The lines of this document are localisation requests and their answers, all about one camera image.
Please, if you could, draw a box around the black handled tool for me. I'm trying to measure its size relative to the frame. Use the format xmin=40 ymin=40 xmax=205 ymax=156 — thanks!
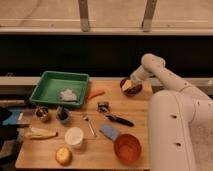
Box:
xmin=106 ymin=115 xmax=134 ymax=127

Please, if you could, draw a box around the peeled banana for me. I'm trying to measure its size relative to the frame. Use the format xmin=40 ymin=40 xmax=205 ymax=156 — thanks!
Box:
xmin=25 ymin=127 xmax=58 ymax=140

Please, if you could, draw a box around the metal spoon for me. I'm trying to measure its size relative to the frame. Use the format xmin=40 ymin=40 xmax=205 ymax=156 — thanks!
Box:
xmin=82 ymin=113 xmax=97 ymax=138

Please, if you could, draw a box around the orange plastic bowl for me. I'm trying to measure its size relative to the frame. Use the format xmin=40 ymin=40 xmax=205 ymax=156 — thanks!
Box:
xmin=113 ymin=134 xmax=142 ymax=165

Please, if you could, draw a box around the white paper cup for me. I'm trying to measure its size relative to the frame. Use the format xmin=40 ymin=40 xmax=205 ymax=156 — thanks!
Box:
xmin=65 ymin=127 xmax=84 ymax=149

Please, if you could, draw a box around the dark purple bowl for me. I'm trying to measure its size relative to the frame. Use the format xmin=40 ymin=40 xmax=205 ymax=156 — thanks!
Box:
xmin=120 ymin=78 xmax=143 ymax=97

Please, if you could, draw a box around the small metal clip object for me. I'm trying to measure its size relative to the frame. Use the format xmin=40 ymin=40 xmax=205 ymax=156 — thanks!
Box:
xmin=97 ymin=102 xmax=110 ymax=113

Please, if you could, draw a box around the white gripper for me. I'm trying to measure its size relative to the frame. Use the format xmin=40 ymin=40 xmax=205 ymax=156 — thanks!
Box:
xmin=121 ymin=66 xmax=148 ymax=91

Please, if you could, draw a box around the green plastic tray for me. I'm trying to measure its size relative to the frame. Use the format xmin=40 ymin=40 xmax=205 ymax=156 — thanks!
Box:
xmin=30 ymin=71 xmax=89 ymax=108

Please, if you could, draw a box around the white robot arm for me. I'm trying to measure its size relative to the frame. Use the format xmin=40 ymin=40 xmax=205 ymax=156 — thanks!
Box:
xmin=130 ymin=53 xmax=213 ymax=171

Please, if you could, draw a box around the blue sponge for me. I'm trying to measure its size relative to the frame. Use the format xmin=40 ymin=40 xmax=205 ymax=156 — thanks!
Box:
xmin=100 ymin=124 xmax=120 ymax=141

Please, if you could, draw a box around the dark grape bunch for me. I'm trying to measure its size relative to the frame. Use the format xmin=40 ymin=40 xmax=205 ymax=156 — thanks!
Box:
xmin=122 ymin=85 xmax=141 ymax=94

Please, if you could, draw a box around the blue black device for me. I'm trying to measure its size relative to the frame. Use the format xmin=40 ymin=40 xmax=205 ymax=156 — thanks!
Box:
xmin=0 ymin=107 xmax=29 ymax=128

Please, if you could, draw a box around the orange carrot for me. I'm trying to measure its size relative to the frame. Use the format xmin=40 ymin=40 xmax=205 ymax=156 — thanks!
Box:
xmin=86 ymin=90 xmax=105 ymax=101

